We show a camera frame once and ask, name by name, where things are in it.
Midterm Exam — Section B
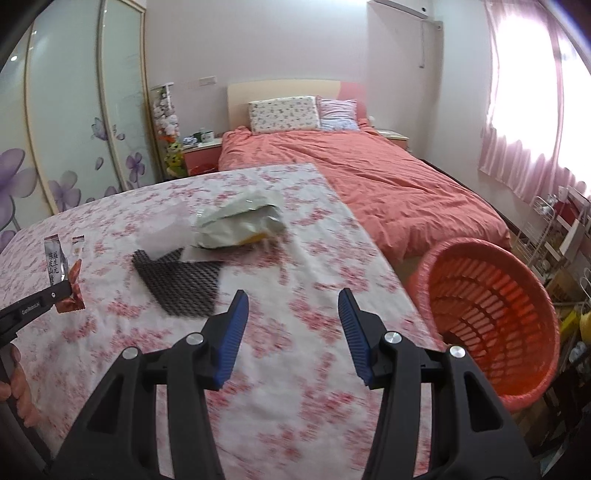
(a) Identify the person's left hand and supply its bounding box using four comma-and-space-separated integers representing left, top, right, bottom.
0, 346, 43, 426

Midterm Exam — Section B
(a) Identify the bed with pink cover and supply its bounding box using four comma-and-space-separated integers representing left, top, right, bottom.
218, 126, 512, 261

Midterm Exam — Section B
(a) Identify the silver snack bag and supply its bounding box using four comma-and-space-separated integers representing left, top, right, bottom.
193, 191, 287, 250

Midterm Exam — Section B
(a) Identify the orange plastic basket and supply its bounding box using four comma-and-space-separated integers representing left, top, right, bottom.
406, 237, 561, 414

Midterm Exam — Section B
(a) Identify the pink curtain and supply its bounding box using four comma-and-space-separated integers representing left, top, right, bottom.
478, 0, 591, 204

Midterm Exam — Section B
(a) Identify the beige bed headboard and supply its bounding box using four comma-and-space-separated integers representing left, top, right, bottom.
226, 79, 370, 132

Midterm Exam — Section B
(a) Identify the green plush toy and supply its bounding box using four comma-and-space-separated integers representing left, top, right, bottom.
165, 141, 188, 178

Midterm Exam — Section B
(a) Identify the floral tablecloth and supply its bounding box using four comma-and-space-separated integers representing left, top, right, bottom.
0, 162, 446, 480

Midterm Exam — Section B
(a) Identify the pink nightstand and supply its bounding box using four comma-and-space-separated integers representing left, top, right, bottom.
182, 141, 223, 175
376, 129, 411, 151

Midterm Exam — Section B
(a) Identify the white wire rack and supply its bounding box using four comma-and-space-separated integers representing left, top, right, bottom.
512, 187, 591, 287

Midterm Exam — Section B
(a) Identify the plush toy bouquet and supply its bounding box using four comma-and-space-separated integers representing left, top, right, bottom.
150, 82, 181, 178

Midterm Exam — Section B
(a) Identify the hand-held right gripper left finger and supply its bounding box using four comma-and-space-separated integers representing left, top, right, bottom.
50, 289, 250, 480

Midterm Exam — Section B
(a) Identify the pink striped pillow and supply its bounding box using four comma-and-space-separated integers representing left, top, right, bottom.
318, 98, 358, 131

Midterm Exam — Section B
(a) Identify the grey sachet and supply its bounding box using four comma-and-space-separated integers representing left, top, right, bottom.
43, 234, 70, 287

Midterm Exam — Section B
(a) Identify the white air conditioner pipe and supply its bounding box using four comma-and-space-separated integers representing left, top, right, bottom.
417, 17, 440, 70

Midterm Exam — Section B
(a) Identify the translucent plastic wrap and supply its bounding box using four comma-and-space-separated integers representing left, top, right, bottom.
139, 212, 204, 259

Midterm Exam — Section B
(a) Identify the wardrobe with purple flowers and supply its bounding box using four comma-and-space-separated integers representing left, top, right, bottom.
0, 0, 160, 250

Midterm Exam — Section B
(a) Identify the white air conditioner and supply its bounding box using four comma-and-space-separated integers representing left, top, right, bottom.
369, 0, 430, 19

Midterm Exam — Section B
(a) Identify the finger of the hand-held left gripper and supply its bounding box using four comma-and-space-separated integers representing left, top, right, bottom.
0, 281, 75, 335

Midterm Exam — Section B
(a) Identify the red snack packet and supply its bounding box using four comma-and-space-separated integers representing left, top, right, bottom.
56, 259, 86, 315

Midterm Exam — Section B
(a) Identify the floral pillow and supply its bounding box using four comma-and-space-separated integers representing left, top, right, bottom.
248, 96, 321, 134

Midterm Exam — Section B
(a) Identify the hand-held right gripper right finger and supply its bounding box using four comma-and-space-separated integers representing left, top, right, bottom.
338, 288, 541, 480

